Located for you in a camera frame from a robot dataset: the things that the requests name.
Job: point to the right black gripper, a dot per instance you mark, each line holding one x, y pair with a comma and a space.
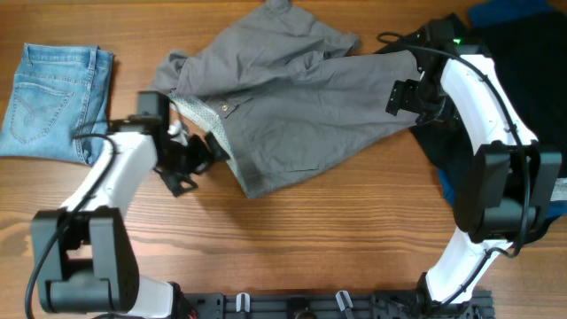
403, 95

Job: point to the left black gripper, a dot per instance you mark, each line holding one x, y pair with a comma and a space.
190, 159

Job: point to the grey shorts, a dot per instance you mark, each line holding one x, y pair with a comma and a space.
285, 95

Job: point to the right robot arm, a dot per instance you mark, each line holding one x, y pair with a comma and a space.
506, 193

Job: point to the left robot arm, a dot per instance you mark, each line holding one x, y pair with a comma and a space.
84, 261

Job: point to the blue garment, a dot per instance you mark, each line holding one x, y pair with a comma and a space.
509, 9

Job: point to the dark navy garment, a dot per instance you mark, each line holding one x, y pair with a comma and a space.
449, 150

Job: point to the folded blue denim jeans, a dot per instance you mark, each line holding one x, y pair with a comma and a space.
58, 102

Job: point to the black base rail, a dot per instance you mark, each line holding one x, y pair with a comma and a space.
376, 305

